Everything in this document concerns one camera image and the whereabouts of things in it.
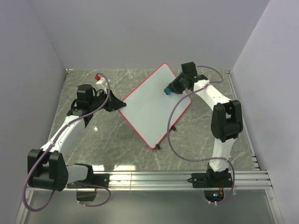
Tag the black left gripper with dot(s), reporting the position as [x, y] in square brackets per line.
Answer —
[114, 103]

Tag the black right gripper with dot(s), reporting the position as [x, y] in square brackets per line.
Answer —
[173, 84]

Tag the blue bone-shaped eraser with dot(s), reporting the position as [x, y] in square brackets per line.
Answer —
[168, 90]

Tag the pink framed whiteboard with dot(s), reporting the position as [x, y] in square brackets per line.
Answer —
[148, 108]

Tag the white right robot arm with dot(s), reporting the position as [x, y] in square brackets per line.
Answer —
[226, 124]

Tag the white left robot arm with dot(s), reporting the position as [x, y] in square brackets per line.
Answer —
[46, 166]

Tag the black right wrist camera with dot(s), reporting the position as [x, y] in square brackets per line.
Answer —
[189, 69]

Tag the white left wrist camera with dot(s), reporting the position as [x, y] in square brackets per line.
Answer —
[101, 82]

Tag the aluminium side rail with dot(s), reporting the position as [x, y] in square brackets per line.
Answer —
[246, 159]

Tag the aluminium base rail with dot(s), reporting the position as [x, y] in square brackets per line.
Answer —
[179, 180]

